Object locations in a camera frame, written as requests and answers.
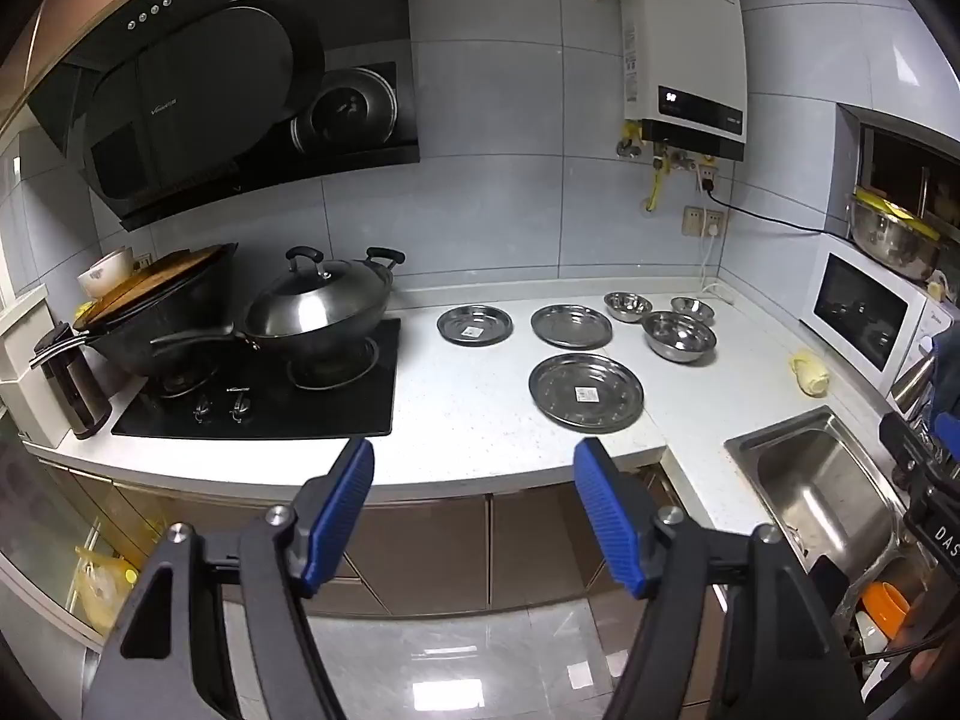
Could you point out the white microwave oven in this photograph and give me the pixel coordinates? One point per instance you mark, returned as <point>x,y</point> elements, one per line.
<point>862,315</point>

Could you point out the large steel basin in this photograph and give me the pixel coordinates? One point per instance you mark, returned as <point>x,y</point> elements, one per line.
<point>892,247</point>

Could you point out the steel wok lid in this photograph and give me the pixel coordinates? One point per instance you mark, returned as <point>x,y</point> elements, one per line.
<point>315,300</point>

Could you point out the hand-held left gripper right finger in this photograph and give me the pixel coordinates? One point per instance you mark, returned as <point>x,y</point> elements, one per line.
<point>607,510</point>

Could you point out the white ceramic bowl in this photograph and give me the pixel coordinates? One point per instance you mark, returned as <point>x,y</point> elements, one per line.
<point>105,274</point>

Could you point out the large steel plate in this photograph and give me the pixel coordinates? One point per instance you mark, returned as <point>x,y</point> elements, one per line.
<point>586,392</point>

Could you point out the black gas stove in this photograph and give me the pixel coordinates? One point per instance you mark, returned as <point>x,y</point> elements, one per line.
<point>315,405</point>

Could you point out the small steel plate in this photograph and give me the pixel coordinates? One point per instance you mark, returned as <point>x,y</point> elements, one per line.
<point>475,325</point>

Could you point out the white countertop appliance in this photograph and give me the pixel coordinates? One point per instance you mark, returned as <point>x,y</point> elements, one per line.
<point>22,375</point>

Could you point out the black range hood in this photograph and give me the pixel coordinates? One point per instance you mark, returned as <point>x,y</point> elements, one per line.
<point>225,90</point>

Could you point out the steel sink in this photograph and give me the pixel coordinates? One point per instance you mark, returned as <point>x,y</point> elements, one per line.
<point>817,480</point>

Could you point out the black wok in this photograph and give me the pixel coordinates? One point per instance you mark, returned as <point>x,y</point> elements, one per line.
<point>165,337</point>

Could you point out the steel kettle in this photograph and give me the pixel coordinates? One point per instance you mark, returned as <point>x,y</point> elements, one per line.
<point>915,390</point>

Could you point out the steel wok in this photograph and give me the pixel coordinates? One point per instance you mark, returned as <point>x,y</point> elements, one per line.
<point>360,326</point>

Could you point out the large steel bowl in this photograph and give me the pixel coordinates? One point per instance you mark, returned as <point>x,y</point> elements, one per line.
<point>679,336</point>

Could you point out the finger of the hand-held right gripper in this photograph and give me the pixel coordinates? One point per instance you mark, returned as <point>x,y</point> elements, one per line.
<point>946,382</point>
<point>904,442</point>

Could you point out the medium steel bowl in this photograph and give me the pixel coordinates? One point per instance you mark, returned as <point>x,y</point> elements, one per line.
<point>628,306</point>

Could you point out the small steel bowl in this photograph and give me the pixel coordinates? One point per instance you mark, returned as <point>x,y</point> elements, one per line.
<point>691,309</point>

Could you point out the medium steel plate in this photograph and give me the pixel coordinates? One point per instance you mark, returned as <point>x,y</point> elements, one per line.
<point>571,327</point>

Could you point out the white water heater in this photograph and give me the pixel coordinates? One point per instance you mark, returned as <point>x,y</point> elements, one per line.
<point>682,45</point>

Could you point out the wall power socket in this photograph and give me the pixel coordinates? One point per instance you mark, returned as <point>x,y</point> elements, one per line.
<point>694,221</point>

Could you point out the black kettle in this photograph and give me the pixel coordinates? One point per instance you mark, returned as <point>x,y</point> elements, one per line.
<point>71,390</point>

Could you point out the yellow plastic bag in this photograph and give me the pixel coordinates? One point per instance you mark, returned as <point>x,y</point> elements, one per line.
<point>101,589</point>

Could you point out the yellow cloth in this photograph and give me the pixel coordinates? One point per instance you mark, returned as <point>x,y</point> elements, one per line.
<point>810,375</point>

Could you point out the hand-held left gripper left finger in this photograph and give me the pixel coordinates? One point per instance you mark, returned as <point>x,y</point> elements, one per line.
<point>341,510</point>

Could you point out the orange plastic bowl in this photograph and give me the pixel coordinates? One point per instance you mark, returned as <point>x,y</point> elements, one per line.
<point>885,604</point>

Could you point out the wooden wok lid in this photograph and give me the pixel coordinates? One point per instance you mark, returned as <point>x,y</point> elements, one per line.
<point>150,281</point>

